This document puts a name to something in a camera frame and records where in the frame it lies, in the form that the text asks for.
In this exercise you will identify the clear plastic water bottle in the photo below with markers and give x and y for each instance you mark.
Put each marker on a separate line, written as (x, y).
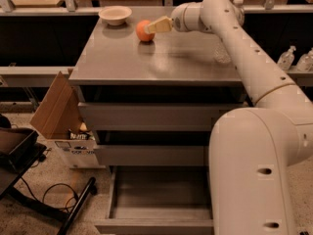
(221, 55)

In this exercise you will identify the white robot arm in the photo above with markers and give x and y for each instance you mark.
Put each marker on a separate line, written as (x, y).
(250, 148)

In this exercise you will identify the grey middle drawer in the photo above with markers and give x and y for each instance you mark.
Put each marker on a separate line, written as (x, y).
(152, 155)

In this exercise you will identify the orange fruit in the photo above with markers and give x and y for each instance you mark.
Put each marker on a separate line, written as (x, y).
(140, 31)

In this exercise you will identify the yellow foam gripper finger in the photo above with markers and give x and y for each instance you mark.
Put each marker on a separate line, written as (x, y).
(161, 25)

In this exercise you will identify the grey top drawer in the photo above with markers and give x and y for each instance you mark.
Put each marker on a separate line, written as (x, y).
(152, 116)

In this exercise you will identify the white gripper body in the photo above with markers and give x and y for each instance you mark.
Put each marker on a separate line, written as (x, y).
(177, 21)

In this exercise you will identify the grey drawer cabinet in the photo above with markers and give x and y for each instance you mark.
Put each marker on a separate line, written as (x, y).
(179, 68)

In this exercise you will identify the cream ceramic bowl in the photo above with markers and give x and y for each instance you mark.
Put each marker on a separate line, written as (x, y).
(115, 15)

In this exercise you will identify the open cardboard box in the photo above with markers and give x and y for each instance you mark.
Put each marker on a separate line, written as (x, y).
(59, 121)

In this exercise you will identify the grey bottom drawer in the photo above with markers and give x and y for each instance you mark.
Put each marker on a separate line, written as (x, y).
(158, 200)

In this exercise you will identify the grey drawer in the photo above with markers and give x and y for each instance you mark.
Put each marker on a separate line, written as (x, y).
(152, 116)
(152, 155)
(158, 200)

